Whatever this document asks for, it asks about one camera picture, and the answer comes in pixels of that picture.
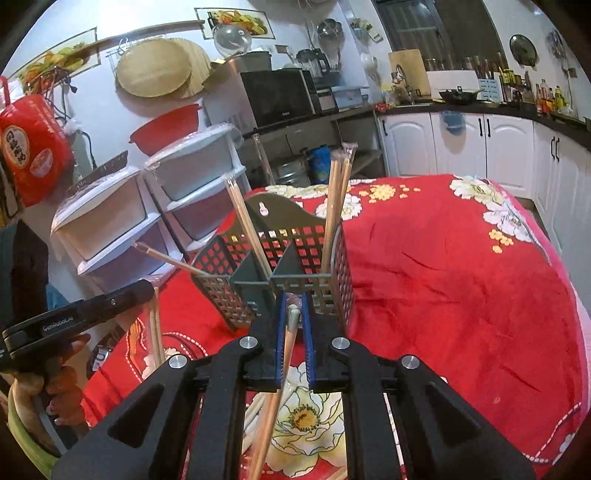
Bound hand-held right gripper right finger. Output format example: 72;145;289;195
300;291;539;480

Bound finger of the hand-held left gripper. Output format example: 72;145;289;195
81;279;155;328

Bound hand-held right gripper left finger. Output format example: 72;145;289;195
51;291;289;480

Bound chopstick pair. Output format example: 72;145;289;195
247;302;303;480

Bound grey plastic utensil basket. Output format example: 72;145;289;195
190;188;356;330

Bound bunch of chopsticks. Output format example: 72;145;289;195
133;142;360;480

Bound person's left hand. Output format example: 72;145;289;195
11;335;92;428

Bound white plastic drawer tower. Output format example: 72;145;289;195
51;166;185;282
143;124;247;252

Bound red floral blanket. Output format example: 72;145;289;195
81;173;591;480

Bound red plastic basin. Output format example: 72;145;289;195
129;104;201;155

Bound red plastic bag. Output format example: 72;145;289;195
0;76;75;206

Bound blue bucket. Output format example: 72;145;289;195
307;147;333;183

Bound metal kitchen shelf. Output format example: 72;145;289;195
252;108;389;185

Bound round bamboo tray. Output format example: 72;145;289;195
115;38;192;99
173;39;212;100

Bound microwave oven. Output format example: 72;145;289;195
205;68;317;132

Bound white plastic container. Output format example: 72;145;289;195
332;88;370;112

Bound metal baking pan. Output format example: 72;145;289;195
210;51;273;75

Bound blue hanging bin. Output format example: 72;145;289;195
438;111;465;134

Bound glass pot lid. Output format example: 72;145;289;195
213;22;254;58

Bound white kitchen cabinets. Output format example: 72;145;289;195
376;111;591;259

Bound blender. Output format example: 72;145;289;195
295;48;333;88

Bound wooden cutting board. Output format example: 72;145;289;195
388;49;428;100

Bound black wok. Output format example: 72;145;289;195
438;87;481;106

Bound blue knife block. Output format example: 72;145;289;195
478;76;502;102

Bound hanging metal strainer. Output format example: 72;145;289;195
316;18;345;47

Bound dark window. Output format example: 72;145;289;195
372;0;504;70

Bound row of condiment bottles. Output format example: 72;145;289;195
536;78;568;114

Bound metal pot lid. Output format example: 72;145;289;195
509;34;539;65

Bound food wall picture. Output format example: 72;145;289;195
194;7;269;38
9;27;100;84

